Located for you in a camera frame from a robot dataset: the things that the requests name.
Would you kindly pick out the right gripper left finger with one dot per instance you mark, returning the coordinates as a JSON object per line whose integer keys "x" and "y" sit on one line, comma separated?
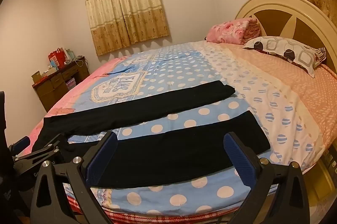
{"x": 50, "y": 203}

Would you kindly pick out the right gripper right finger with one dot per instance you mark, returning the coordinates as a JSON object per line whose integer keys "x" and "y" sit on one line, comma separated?
{"x": 290, "y": 203}

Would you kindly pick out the black trousers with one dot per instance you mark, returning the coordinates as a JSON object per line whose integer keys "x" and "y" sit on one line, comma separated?
{"x": 166, "y": 158}

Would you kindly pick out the dark brown wooden desk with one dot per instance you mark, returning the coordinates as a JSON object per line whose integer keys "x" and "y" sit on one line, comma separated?
{"x": 52, "y": 88}

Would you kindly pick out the cardboard box on desk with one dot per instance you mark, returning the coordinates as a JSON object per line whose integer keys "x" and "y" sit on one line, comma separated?
{"x": 36, "y": 77}

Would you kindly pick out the pink patterned bed sheet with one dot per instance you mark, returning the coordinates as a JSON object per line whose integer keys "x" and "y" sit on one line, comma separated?
{"x": 318, "y": 94}

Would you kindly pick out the red gift bag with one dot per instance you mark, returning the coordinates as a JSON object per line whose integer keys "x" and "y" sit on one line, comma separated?
{"x": 58, "y": 57}

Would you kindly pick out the white patterned pillow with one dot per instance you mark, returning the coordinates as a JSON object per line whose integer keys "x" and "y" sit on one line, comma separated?
{"x": 293, "y": 51}

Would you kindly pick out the pink floral folded blanket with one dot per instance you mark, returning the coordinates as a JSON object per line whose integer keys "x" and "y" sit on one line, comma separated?
{"x": 238, "y": 31}

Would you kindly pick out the cream wooden headboard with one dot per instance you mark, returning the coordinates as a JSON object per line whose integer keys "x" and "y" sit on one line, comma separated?
{"x": 295, "y": 19}

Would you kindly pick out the beige window curtain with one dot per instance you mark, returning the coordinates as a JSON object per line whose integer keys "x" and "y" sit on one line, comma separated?
{"x": 118, "y": 24}

